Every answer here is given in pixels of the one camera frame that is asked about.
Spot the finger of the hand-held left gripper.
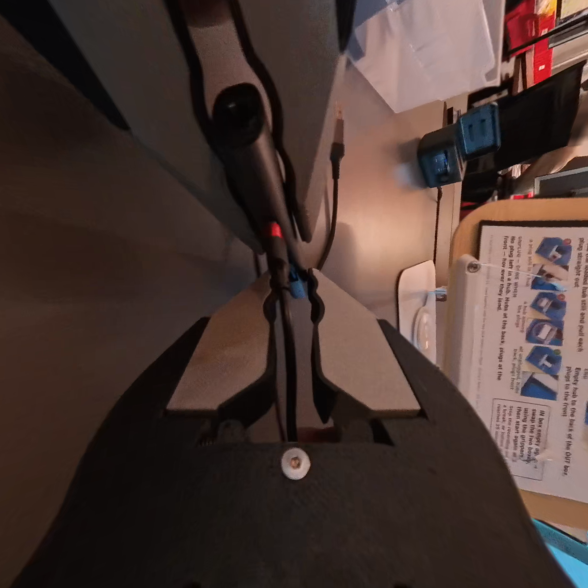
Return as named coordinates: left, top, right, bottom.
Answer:
left=48, top=0, right=265, bottom=253
left=236, top=0, right=350, bottom=244

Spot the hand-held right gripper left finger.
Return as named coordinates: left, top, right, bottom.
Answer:
left=166, top=270, right=277, bottom=428

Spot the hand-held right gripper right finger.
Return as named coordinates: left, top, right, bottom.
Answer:
left=309, top=269, right=422, bottom=424

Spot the grey usb hub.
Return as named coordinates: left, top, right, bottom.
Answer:
left=212, top=83, right=295, bottom=258

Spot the black cable with red collars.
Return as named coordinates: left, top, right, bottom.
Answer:
left=266, top=222, right=299, bottom=444

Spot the white stand base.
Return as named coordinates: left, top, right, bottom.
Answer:
left=396, top=259, right=438, bottom=366

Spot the white sheet holder bar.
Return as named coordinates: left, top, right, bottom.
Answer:
left=447, top=254, right=488, bottom=396

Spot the clear plastic box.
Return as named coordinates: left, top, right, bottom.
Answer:
left=345, top=0, right=502, bottom=114

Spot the small black display device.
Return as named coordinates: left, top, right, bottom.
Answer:
left=417, top=103, right=502, bottom=188

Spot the instruction sheet on wooden stand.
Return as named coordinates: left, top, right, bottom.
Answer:
left=448, top=198, right=588, bottom=523

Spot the red box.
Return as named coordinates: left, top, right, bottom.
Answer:
left=503, top=0, right=559, bottom=85

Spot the black office chair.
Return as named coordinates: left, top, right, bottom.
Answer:
left=469, top=62, right=588, bottom=172

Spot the light blue plastic object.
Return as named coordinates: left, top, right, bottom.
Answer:
left=532, top=518, right=588, bottom=588

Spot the thin device cable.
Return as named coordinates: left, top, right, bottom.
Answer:
left=433, top=186, right=445, bottom=260

